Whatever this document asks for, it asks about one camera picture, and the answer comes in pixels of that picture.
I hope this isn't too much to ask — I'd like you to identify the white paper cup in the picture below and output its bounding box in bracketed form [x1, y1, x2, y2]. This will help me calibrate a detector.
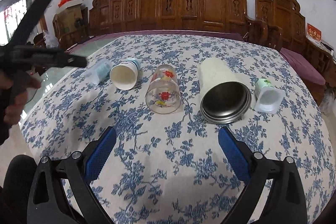
[109, 58, 141, 90]

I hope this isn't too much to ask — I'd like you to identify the cream steel thermos cup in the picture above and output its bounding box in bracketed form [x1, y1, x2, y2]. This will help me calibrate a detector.
[198, 57, 252, 124]

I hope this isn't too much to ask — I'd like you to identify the small white yogurt cup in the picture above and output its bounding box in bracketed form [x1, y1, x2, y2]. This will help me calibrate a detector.
[254, 79, 285, 114]

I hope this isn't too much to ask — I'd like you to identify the translucent plastic cup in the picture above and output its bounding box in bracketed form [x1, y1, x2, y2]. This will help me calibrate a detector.
[84, 59, 112, 85]

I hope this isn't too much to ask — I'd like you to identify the glass cup with red flowers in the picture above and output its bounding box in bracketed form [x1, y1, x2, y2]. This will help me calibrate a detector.
[145, 64, 182, 114]

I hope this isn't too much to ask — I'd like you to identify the person's left hand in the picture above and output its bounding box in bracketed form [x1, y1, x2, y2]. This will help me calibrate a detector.
[1, 71, 41, 129]

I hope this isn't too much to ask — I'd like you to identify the purple sofa cushion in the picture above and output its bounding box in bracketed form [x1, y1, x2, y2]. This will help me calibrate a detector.
[66, 30, 244, 53]

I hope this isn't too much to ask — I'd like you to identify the large cardboard box stack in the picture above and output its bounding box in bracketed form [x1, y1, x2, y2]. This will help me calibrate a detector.
[52, 5, 88, 38]

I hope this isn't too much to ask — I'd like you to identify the blue floral tablecloth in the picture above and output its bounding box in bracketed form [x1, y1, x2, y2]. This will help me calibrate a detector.
[21, 35, 335, 223]

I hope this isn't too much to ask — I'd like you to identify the purple armchair cushion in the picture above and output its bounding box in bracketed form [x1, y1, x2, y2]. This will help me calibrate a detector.
[280, 48, 326, 85]

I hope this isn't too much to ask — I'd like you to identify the carved wooden armchair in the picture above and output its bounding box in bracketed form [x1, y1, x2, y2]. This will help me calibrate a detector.
[255, 0, 331, 105]

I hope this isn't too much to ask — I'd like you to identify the red greeting card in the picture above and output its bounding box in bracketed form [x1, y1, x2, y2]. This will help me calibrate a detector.
[307, 23, 322, 42]

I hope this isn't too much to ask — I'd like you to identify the long carved wooden sofa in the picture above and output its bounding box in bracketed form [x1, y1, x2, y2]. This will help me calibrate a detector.
[59, 0, 268, 50]

